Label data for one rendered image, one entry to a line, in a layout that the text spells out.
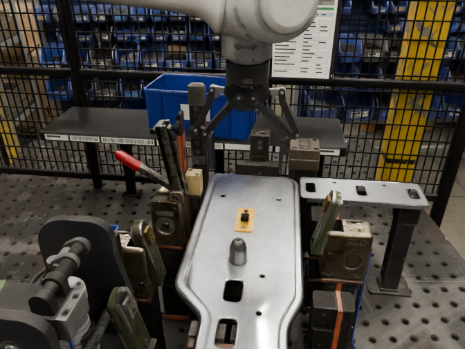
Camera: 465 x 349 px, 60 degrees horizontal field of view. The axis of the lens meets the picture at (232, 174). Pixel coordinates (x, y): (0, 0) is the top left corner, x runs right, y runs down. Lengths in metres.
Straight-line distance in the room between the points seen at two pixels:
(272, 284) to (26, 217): 1.04
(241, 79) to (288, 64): 0.60
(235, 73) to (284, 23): 0.24
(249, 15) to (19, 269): 1.06
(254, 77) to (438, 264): 0.87
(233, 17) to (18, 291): 0.41
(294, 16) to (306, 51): 0.80
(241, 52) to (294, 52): 0.61
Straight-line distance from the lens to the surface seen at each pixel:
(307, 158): 1.06
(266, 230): 0.85
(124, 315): 0.60
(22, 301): 0.54
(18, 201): 1.67
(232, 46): 0.69
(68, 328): 0.51
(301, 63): 1.29
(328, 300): 0.73
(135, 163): 0.85
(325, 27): 1.27
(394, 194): 1.03
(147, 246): 0.71
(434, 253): 1.41
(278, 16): 0.47
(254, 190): 0.97
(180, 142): 0.90
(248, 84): 0.70
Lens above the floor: 1.51
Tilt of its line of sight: 30 degrees down
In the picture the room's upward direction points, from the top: straight up
